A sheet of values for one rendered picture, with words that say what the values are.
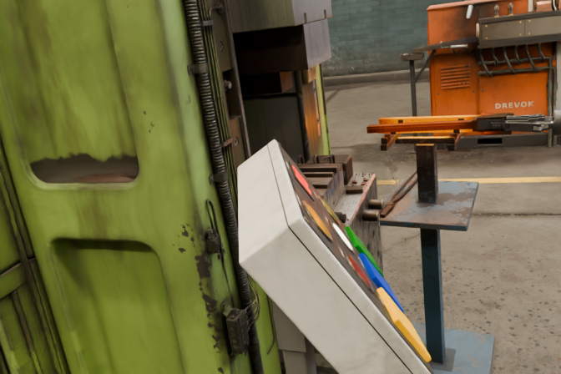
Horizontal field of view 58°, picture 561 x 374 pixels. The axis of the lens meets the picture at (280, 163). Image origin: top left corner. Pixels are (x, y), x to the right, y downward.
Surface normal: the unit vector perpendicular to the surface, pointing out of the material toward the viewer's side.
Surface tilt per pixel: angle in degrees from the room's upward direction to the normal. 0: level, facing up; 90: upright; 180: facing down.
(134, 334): 90
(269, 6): 90
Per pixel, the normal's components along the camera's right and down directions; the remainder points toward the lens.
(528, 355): -0.13, -0.95
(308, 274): 0.09, 0.28
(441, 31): -0.30, 0.32
